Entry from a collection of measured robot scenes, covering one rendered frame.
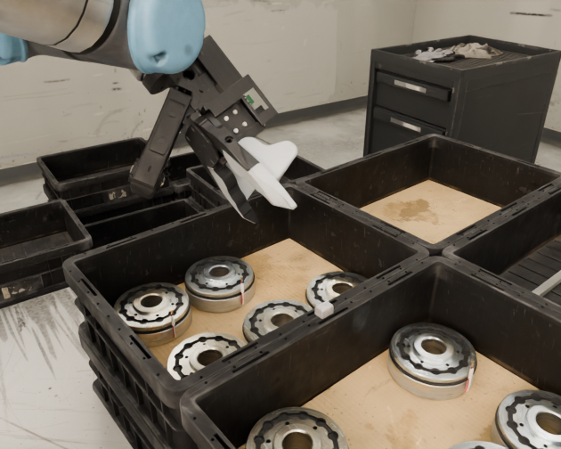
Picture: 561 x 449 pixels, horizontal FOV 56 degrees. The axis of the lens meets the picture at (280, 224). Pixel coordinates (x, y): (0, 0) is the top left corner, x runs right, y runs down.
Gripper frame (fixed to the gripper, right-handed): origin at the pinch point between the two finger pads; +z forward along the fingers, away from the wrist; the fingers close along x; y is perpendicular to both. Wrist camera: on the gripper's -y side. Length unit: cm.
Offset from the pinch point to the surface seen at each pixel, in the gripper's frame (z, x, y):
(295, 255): 10.0, 28.8, 7.8
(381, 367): 23.5, 5.1, 1.0
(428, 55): 2, 118, 124
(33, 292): -16, 95, -35
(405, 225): 19.9, 31.0, 28.5
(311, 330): 11.7, -1.4, -4.3
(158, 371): 4.1, -2.0, -18.8
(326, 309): 11.4, -0.7, -1.4
